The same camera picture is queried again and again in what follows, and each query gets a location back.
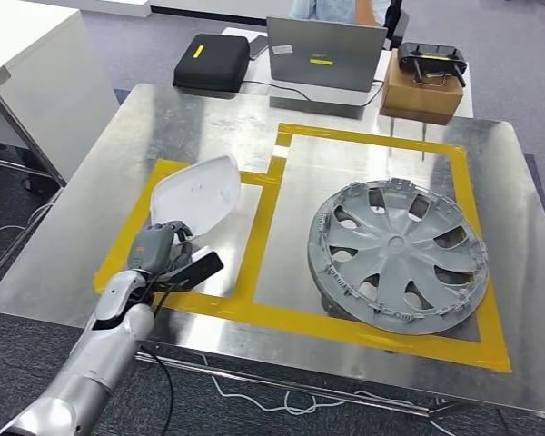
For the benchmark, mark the white plastic mirror housing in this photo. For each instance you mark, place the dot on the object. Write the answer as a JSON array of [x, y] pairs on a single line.
[[195, 195]]

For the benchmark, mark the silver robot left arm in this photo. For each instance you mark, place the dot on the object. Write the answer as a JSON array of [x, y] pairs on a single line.
[[100, 355]]

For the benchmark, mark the person's forearm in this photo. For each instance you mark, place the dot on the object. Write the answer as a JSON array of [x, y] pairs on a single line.
[[366, 12]]

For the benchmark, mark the stainless steel workbench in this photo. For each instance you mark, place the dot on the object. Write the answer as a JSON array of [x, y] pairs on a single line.
[[186, 120]]

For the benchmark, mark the white table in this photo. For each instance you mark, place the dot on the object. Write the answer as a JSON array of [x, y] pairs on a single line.
[[258, 75]]

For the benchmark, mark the large yellow tape rectangle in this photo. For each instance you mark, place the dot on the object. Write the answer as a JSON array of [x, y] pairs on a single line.
[[368, 138]]

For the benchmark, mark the grey plastic wheel cover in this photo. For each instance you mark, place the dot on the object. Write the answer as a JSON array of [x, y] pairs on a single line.
[[395, 247]]

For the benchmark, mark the black zip case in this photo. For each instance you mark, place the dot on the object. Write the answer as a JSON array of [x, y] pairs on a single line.
[[218, 66]]

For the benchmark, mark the dark phone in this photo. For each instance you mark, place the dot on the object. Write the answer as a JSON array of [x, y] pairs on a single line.
[[258, 47]]

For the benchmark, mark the small yellow tape rectangle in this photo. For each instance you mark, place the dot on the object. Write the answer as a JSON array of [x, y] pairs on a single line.
[[132, 210]]

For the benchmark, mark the grey laptop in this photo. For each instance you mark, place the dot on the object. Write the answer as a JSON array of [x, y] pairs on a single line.
[[345, 42]]

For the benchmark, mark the person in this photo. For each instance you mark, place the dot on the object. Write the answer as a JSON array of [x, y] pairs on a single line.
[[317, 9]]

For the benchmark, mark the brown cardboard box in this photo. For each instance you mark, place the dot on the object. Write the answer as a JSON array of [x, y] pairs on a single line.
[[418, 99]]

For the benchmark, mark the black office chair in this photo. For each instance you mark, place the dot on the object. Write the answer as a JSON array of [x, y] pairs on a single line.
[[397, 27]]

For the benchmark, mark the black remote controller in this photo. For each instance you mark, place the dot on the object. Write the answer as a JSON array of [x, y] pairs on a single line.
[[431, 60]]

